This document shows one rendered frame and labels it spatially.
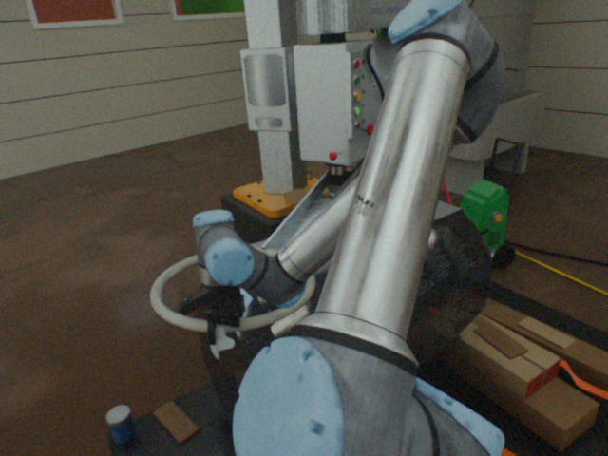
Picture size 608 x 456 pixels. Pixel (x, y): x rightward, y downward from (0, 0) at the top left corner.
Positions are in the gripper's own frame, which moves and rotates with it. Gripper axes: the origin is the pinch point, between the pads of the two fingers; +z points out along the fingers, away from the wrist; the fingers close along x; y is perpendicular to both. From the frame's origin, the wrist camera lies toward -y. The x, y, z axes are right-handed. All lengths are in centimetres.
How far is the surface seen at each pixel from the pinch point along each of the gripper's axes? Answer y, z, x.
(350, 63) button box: 35, -67, 60
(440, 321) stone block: 72, 29, 57
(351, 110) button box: 36, -52, 61
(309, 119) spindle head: 21, -48, 71
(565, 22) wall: 298, -98, 478
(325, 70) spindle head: 27, -65, 66
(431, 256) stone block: 69, 6, 68
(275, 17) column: 2, -87, 136
